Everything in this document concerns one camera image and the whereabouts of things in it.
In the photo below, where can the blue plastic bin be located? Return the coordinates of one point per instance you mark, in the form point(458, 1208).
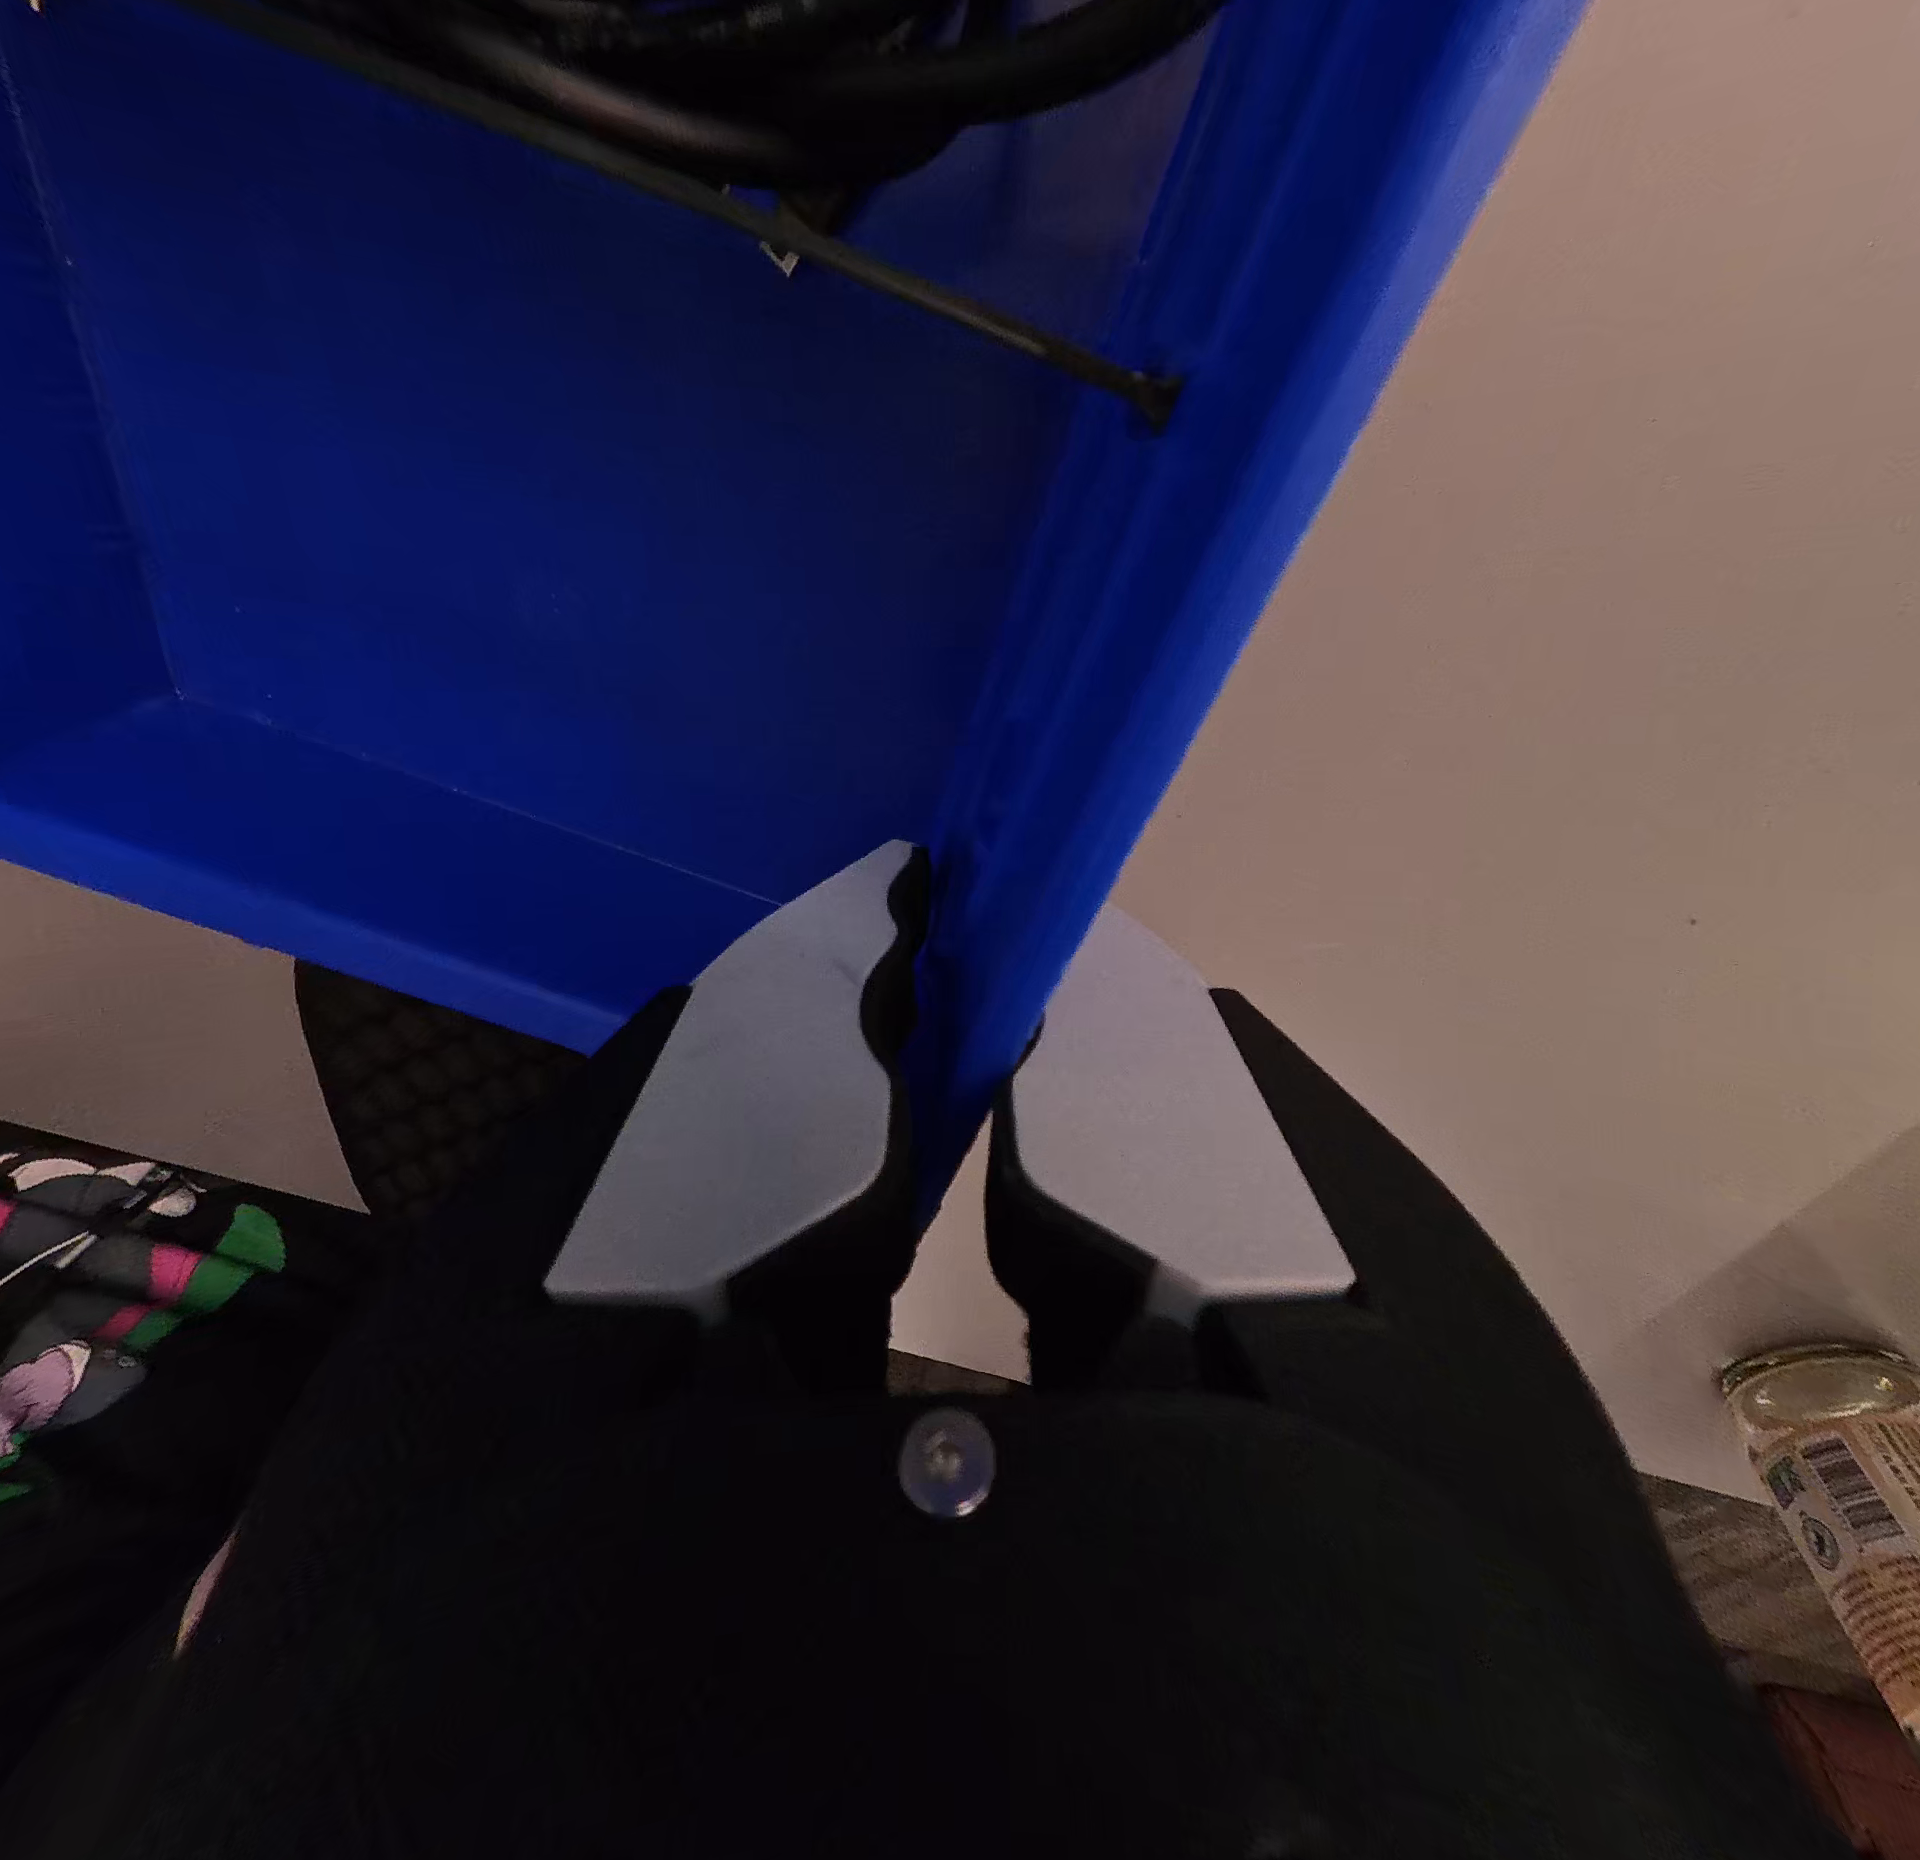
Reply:
point(525, 540)

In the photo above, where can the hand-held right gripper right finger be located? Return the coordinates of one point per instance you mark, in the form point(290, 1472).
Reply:
point(1171, 1139)

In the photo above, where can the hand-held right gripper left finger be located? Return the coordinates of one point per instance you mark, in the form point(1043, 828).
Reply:
point(750, 1124)

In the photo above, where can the glass jar with lid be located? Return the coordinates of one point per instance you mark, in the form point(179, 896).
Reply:
point(1853, 1514)

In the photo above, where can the person's printed dark clothing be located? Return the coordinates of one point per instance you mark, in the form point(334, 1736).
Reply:
point(91, 1289)

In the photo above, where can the black mesh fabric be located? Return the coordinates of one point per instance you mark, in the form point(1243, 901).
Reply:
point(437, 1079)

